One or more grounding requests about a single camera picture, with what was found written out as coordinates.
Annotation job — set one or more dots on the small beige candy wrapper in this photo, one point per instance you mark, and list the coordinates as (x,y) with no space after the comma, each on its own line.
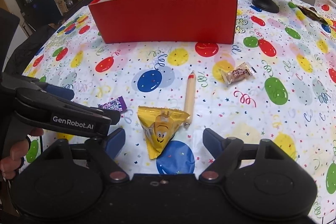
(243,71)

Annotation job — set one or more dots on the balloon print tablecloth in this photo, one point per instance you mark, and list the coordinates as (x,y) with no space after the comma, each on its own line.
(275,81)

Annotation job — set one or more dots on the sausage stick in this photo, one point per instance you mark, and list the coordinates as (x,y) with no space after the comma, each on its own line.
(190,98)

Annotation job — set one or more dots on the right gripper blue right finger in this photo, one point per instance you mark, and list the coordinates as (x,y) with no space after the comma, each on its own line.
(214,143)

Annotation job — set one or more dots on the purple candy packet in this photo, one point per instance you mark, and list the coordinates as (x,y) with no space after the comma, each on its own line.
(115,104)

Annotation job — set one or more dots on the yellow triangular candy bag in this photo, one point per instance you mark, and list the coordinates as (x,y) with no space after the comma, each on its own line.
(159,127)

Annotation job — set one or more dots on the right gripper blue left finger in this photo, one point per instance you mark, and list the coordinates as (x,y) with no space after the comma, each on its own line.
(114,142)

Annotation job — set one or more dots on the opened snack wrapper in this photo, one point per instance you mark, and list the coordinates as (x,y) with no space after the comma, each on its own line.
(313,15)

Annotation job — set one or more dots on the person's left hand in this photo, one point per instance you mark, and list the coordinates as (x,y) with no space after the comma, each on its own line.
(11,163)

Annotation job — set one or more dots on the red cardboard box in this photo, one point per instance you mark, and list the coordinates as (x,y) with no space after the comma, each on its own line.
(201,21)

